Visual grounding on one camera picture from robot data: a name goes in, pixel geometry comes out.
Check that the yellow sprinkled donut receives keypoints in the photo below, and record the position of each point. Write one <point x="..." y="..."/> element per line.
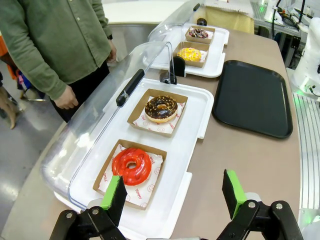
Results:
<point x="185" y="56"/>

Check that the aluminium table rail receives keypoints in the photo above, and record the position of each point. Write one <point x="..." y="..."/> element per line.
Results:
<point x="307" y="150"/>

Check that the brown cardboard donut tray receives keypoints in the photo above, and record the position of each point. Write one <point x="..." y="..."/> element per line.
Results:
<point x="136" y="113"/>
<point x="150" y="150"/>
<point x="197" y="41"/>
<point x="190" y="64"/>

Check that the chocolate donut with nut crumbs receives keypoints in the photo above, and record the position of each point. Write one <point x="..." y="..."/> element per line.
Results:
<point x="152" y="110"/>

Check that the clear plastic display lid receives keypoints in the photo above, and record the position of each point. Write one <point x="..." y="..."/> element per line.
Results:
<point x="170" y="25"/>
<point x="100" y="105"/>

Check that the person left forearm green sleeve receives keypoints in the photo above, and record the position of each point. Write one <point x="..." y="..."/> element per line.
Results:
<point x="105" y="25"/>

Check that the red glazed donut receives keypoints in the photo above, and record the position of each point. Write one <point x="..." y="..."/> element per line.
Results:
<point x="140" y="172"/>

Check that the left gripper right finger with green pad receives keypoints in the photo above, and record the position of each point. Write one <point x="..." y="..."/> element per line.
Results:
<point x="233" y="190"/>

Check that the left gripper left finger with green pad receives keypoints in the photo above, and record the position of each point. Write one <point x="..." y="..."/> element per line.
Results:
<point x="113" y="192"/>

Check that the white printed paper liner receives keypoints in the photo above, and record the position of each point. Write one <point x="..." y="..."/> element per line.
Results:
<point x="155" y="175"/>
<point x="204" y="56"/>
<point x="160" y="128"/>

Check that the person right hand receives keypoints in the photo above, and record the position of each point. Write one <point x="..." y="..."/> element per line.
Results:
<point x="65" y="98"/>

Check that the person right forearm green sleeve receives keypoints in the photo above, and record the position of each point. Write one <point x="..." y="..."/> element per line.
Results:
<point x="42" y="67"/>

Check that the person black trousers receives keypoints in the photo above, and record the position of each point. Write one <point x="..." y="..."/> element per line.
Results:
<point x="85" y="82"/>

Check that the person torso green shirt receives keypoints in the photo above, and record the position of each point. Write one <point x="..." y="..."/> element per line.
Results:
<point x="62" y="30"/>

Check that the bystander bare leg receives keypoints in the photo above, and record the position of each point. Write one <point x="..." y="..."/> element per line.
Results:
<point x="10" y="110"/>

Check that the bystander in orange clothes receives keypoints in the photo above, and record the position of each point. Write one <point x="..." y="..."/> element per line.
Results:
<point x="6" y="57"/>

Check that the black serving tray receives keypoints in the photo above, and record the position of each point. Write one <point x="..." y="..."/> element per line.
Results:
<point x="252" y="100"/>

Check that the dark donut with coloured sprinkles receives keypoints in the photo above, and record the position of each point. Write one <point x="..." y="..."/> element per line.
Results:
<point x="203" y="35"/>

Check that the person left hand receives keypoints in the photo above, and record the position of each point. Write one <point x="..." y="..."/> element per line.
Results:
<point x="112" y="51"/>

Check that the black lid hinge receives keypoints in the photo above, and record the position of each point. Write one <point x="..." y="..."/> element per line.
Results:
<point x="201" y="22"/>
<point x="178" y="66"/>

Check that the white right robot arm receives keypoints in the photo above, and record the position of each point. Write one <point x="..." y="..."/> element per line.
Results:
<point x="310" y="50"/>

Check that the grey workbench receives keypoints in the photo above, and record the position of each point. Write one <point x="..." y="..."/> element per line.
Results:
<point x="280" y="30"/>

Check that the white plastic display base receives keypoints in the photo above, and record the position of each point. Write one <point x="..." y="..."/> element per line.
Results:
<point x="217" y="50"/>
<point x="190" y="105"/>

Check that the black wrist watch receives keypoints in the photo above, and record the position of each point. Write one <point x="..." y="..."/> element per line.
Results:
<point x="110" y="37"/>

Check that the white counter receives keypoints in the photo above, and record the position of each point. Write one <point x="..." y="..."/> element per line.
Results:
<point x="142" y="11"/>

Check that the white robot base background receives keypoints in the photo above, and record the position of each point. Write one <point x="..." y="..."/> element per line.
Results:
<point x="271" y="11"/>

